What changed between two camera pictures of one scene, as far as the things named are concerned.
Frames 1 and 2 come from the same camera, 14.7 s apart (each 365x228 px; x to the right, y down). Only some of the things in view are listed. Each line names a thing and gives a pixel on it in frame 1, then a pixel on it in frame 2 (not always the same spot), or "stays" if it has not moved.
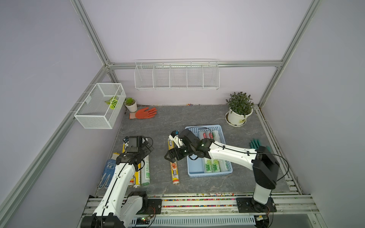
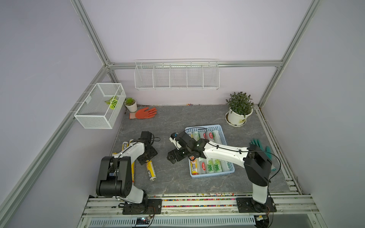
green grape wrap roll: (145, 171) to (202, 166)
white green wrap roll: (216, 164) stays
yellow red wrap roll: (174, 165) to (194, 166)
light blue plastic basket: (203, 166) stays
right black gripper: (177, 156) stays
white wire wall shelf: (177, 74) stays
